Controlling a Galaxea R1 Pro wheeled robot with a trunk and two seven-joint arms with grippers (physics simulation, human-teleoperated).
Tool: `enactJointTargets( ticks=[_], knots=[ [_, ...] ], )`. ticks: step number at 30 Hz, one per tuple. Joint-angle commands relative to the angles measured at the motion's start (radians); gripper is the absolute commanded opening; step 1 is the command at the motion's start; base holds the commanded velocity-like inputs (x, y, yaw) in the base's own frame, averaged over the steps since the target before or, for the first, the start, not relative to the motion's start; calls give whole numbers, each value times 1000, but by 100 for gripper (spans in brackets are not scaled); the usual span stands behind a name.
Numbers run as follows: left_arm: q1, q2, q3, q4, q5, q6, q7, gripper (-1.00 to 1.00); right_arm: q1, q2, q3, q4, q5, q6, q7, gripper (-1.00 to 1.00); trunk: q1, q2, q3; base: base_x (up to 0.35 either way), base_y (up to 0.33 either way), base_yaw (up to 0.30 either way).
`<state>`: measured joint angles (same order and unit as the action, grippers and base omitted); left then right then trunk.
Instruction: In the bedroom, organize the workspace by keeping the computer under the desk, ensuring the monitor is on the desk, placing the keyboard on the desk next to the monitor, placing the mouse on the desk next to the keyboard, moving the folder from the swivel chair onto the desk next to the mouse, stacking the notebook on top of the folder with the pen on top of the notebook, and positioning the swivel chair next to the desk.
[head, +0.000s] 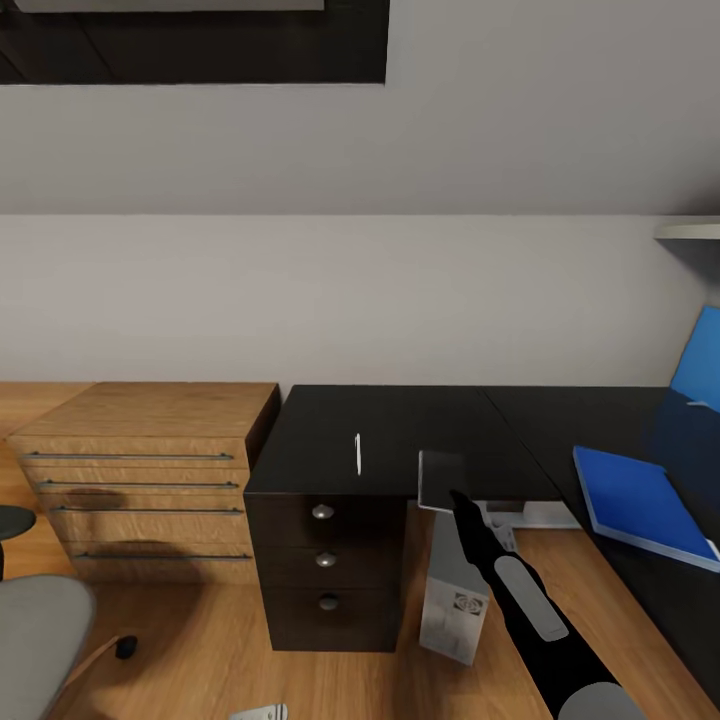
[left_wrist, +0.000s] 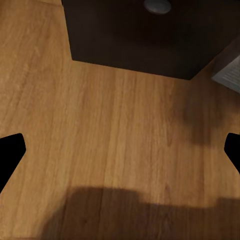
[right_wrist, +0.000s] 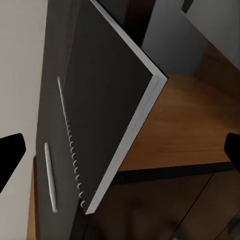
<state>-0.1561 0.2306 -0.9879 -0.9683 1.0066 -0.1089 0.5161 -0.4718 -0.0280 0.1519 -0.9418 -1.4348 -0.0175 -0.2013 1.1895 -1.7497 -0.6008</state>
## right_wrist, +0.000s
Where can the desk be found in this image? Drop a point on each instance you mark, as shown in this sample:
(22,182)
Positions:
(69,222)

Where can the desktop computer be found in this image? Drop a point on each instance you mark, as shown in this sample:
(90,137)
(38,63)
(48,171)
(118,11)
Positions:
(219,22)

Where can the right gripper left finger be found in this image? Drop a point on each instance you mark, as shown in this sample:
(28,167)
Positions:
(12,150)

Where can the pen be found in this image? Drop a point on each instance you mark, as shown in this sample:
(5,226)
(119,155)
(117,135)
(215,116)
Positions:
(51,180)

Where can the notebook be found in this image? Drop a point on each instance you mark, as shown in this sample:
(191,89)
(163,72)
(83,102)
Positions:
(108,87)

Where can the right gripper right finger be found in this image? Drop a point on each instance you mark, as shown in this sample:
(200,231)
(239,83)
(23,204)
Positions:
(232,149)

